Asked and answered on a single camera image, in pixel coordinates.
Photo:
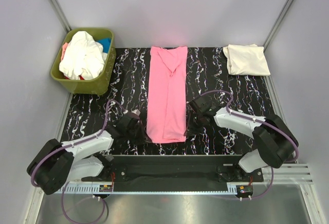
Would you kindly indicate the aluminium rail frame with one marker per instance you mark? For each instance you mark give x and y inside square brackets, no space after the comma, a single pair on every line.
[287,174]

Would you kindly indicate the left aluminium corner post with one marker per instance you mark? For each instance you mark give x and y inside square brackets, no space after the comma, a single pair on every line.
[60,14]

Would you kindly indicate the aluminium corner post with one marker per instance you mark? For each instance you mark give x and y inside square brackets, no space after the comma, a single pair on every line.
[60,14]
[278,22]

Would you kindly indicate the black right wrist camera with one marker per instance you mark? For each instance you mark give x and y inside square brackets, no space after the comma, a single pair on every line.
[201,104]

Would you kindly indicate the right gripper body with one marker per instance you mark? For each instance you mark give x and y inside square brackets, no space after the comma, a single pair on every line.
[195,124]

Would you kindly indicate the pink t-shirt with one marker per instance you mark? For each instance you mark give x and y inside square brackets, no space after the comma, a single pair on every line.
[166,111]

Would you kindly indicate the white shirt in basket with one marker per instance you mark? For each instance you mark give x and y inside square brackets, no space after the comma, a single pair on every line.
[82,56]

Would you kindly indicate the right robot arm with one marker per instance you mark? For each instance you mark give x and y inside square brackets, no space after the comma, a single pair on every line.
[274,141]

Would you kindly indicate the olive green plastic basket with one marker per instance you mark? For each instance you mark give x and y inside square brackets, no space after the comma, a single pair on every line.
[96,86]

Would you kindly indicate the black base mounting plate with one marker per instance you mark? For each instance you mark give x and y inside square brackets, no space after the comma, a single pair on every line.
[155,174]

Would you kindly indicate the folded cream t-shirt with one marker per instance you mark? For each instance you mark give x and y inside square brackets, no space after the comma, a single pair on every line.
[245,60]

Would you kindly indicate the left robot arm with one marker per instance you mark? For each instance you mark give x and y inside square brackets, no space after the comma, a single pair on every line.
[58,163]

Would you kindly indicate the right aluminium corner post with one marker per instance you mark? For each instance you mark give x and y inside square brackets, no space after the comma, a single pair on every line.
[278,22]

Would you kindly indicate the blue garment in basket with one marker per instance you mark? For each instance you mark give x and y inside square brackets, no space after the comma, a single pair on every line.
[106,42]

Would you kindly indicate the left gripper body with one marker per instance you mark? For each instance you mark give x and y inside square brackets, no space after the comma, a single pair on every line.
[134,135]

